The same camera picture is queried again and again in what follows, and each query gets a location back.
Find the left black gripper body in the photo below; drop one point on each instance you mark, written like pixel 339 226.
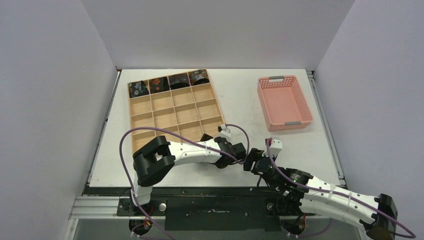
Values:
pixel 219 166

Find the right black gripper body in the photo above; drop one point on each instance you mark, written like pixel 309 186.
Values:
pixel 251 158

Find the wooden compartment tray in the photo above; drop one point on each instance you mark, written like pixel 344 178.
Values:
pixel 191 112

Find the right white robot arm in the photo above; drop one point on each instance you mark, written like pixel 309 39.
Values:
pixel 302 193

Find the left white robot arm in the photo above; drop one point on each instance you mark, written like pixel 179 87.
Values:
pixel 153 161

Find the pink plastic basket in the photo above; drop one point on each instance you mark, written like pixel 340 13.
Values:
pixel 283 103

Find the rolled brown patterned tie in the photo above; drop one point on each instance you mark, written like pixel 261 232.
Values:
pixel 198 77

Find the rolled dark patterned tie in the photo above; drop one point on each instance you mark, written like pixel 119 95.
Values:
pixel 178 81

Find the rolled orange floral tie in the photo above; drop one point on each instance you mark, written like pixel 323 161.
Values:
pixel 158 85

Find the rolled blue floral tie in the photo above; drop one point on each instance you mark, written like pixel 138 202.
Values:
pixel 137 89

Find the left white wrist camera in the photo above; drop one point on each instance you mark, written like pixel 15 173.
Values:
pixel 224 132

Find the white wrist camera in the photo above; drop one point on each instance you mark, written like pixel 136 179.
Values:
pixel 224 132
pixel 273 147

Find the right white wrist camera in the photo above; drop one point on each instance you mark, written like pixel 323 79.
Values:
pixel 273 147

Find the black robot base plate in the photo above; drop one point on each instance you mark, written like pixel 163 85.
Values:
pixel 213 208

